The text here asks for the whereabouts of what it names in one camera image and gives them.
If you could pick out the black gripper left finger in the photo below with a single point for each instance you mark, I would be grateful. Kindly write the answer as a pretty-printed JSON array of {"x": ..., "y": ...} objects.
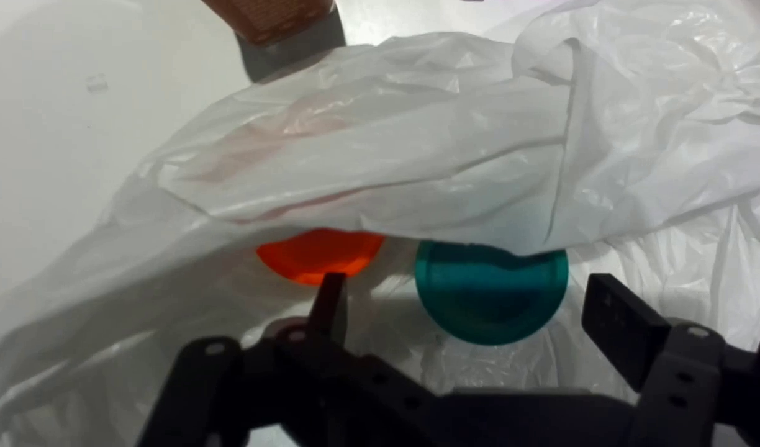
[{"x": 313, "y": 397}]

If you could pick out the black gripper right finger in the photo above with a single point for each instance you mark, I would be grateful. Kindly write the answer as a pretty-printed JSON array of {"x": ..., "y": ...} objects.
[{"x": 686, "y": 388}]

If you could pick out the teal lid dough tub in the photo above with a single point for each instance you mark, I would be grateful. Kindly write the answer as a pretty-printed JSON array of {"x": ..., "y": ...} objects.
[{"x": 491, "y": 294}]

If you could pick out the red-orange lid yellow dough tub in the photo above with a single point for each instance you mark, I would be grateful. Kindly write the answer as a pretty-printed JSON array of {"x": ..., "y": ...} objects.
[{"x": 322, "y": 250}]

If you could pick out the white plastic bag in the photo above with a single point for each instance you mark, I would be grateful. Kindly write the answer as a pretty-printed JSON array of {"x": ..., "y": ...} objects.
[{"x": 445, "y": 140}]

